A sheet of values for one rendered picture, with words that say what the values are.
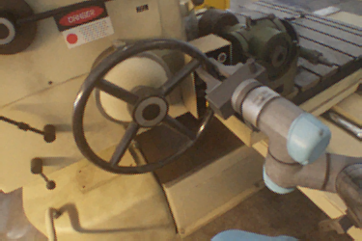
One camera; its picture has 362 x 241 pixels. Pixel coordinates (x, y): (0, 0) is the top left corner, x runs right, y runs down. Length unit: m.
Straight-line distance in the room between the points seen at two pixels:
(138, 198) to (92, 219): 0.25
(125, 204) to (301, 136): 1.02
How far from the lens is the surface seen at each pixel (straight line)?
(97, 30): 0.69
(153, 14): 0.73
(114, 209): 1.28
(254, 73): 0.51
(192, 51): 0.53
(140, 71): 0.63
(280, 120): 0.41
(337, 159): 0.51
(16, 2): 0.65
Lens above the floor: 1.65
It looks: 38 degrees down
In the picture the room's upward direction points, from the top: 9 degrees counter-clockwise
